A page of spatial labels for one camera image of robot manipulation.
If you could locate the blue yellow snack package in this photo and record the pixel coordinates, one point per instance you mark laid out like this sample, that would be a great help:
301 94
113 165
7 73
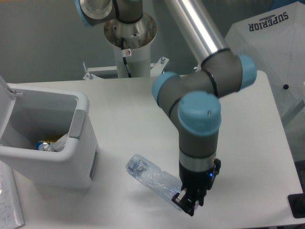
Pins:
45 145

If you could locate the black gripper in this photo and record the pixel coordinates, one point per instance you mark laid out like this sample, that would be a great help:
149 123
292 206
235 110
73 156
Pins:
195 183

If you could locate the white metal base bracket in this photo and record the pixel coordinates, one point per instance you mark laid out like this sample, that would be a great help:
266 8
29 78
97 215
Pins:
127 70

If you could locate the clear plastic bottle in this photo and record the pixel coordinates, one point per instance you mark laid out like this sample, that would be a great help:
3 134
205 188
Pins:
152 176

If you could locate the white trash can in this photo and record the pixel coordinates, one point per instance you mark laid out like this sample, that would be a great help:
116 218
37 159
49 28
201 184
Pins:
29 114

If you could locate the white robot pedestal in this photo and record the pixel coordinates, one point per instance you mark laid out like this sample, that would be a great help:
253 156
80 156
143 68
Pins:
131 42

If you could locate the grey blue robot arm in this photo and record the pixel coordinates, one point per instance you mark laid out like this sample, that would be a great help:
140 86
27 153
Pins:
191 102

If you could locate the black device at edge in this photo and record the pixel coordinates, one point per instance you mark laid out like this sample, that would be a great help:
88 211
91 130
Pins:
297 205

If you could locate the white umbrella with text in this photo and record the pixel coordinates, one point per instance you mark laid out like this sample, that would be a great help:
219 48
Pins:
275 40

